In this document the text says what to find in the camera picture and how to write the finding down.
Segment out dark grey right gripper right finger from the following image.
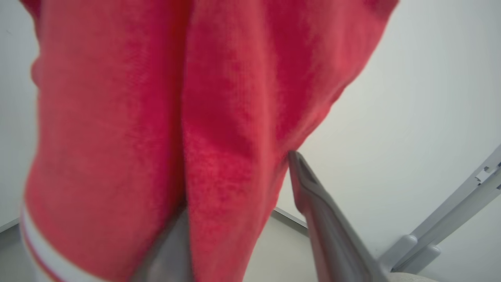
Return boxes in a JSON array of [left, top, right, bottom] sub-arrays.
[[288, 151, 390, 282]]

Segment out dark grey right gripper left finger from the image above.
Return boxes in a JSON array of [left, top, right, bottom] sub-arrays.
[[131, 208, 193, 282]]

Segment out red garment with white stripes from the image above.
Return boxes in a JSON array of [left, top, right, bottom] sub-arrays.
[[20, 0, 400, 282]]

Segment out grey partition bottom rail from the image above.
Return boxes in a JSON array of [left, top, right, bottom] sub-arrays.
[[272, 208, 310, 237]]

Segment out grey partition post with feet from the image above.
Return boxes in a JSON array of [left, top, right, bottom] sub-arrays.
[[378, 145, 501, 275]]

